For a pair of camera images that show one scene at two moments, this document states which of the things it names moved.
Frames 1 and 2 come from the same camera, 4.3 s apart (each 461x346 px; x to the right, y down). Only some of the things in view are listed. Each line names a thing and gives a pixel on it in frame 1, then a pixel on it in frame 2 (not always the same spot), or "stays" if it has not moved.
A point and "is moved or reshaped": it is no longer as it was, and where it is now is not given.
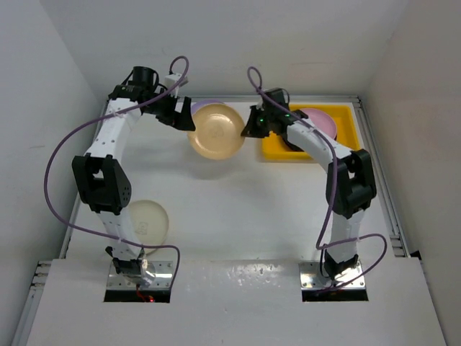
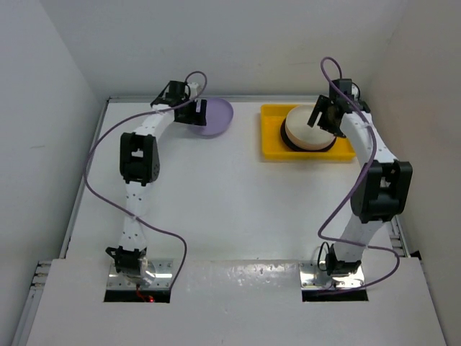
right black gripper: [253, 130] -> [323, 106]
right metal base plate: [312, 278] stays
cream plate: [150, 222] is moved or reshaped
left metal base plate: [164, 277] stays
